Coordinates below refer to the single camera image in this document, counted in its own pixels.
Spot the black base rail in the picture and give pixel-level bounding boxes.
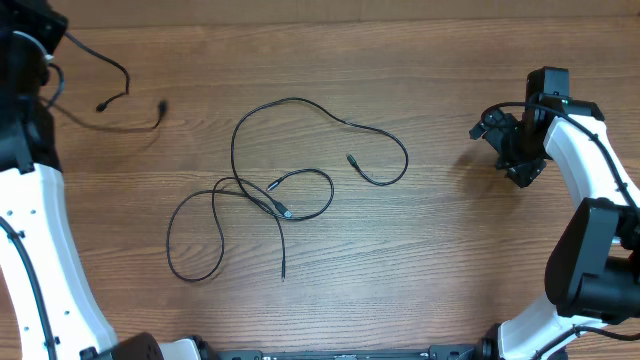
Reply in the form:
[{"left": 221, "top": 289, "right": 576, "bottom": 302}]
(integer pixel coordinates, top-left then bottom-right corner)
[{"left": 198, "top": 342, "right": 500, "bottom": 360}]

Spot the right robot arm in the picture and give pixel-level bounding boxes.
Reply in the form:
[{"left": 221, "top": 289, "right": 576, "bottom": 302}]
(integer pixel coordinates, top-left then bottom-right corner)
[{"left": 463, "top": 66, "right": 639, "bottom": 359}]

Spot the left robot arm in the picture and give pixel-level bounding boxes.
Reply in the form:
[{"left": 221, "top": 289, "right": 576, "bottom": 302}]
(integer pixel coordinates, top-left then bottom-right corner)
[{"left": 1, "top": 1, "right": 202, "bottom": 359}]

